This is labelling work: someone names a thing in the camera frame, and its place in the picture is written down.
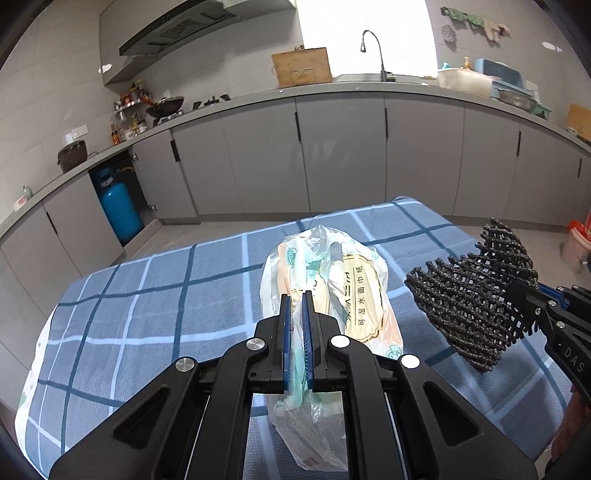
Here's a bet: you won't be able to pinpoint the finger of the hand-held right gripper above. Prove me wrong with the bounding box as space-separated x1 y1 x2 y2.
538 284 591 320
506 281 566 340

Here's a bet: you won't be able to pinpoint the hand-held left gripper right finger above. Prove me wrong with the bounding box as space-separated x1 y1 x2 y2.
302 292 539 480

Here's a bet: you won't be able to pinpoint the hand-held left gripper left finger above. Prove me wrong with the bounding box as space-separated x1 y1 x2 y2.
48 294 296 480

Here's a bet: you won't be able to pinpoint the black foam mesh net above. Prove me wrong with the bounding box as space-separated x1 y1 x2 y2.
405 218 539 374

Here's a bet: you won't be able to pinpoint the white printed plastic bag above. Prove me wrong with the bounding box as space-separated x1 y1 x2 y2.
259 224 404 472

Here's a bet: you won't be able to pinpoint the person's right hand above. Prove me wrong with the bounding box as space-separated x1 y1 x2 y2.
551 383 591 462

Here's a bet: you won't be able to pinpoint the white bucket with red bag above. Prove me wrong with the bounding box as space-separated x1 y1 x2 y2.
560 219 591 266

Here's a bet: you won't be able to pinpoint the blue checked tablecloth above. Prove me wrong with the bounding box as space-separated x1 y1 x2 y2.
14 196 578 480

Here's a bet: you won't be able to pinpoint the small wooden cutting board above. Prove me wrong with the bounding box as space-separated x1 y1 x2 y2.
566 104 591 134

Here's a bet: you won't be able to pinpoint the grey kitchen base cabinets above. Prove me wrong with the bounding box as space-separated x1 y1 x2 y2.
0 88 591 407

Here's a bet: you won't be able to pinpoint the metal bowl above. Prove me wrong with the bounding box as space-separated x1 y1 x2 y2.
496 89 539 110

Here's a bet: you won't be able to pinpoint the blue gas cylinder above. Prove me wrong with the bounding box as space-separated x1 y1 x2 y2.
96 168 143 243

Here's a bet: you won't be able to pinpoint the blue dish rack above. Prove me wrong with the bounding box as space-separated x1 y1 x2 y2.
474 58 552 118

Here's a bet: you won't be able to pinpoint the white plastic basin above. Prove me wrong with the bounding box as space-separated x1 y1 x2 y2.
437 68 492 97

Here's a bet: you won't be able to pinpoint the black gas stove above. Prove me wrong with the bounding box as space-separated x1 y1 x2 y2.
152 93 232 125

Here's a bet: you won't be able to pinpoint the black wok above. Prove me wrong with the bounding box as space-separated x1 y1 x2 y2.
146 96 185 117

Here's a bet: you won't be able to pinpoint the beige rubber gloves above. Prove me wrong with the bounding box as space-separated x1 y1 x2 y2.
482 18 512 42

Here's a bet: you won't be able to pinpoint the large wooden cutting board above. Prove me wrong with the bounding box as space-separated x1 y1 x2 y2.
271 47 333 88

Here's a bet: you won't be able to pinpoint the metal spice rack with bottles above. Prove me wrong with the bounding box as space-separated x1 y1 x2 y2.
111 80 153 144

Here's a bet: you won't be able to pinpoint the black gooseneck faucet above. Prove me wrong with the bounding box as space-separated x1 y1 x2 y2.
361 30 397 84

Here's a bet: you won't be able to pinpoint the dark rice cooker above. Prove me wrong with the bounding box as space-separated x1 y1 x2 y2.
57 141 88 174

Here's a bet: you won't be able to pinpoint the green hanging cloth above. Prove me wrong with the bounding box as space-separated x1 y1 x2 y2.
440 6 485 26

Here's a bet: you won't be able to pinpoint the bright kitchen window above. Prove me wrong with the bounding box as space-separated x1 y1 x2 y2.
295 0 439 78

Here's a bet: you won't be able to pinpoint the black range hood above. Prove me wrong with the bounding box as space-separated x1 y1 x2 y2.
119 0 296 58

